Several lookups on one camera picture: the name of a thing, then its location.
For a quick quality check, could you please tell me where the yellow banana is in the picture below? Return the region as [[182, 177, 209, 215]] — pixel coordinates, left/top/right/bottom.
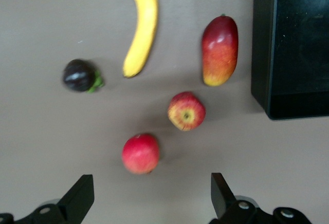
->
[[113, 0, 159, 79]]

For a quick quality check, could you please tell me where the red yellow apple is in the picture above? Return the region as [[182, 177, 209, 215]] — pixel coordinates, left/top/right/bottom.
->
[[167, 91, 207, 132]]

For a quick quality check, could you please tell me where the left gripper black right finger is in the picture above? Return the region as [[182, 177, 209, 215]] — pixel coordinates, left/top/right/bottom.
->
[[209, 173, 268, 224]]

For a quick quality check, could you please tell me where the black plastic box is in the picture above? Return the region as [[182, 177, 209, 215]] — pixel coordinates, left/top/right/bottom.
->
[[250, 0, 329, 121]]

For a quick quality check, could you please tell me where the red pomegranate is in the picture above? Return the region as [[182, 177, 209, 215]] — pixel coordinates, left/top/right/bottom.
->
[[121, 133, 160, 175]]

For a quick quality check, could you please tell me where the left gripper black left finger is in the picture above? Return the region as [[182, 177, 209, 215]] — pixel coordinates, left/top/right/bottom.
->
[[15, 174, 95, 224]]

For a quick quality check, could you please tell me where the dark purple eggplant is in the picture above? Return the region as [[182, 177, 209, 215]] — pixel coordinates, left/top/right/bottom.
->
[[62, 59, 105, 94]]

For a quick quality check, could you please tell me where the red orange mango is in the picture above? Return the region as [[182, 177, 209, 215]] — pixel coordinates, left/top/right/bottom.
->
[[201, 14, 239, 87]]

